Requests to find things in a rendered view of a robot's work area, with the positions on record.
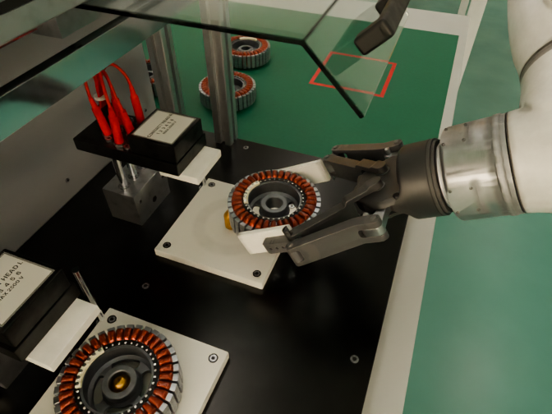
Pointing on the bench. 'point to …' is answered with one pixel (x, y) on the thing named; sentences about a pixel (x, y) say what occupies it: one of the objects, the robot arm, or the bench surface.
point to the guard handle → (387, 24)
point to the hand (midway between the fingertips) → (276, 206)
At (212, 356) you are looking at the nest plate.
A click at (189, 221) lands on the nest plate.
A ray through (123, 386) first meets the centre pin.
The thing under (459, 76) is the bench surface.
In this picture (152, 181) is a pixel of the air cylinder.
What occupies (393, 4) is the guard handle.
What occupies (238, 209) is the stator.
